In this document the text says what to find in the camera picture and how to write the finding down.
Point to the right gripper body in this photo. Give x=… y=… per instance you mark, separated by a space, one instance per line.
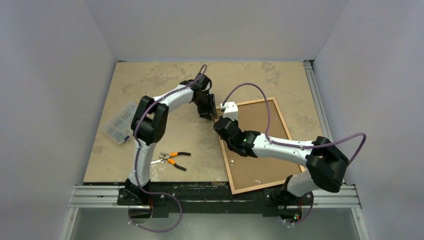
x=222 y=125

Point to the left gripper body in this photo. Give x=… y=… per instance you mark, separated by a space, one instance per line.
x=205 y=104

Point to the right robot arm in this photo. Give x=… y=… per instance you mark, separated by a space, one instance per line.
x=325 y=164

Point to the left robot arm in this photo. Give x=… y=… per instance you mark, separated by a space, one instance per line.
x=150 y=121

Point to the small silver wrench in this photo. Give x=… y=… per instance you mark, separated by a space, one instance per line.
x=158 y=161

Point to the clear plastic organizer box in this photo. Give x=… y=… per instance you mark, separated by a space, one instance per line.
x=118 y=128

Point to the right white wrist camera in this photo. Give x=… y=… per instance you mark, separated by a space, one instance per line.
x=229 y=110

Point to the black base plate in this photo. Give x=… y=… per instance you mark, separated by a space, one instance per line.
x=159 y=199

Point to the aluminium rail frame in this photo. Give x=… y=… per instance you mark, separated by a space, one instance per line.
x=105 y=196

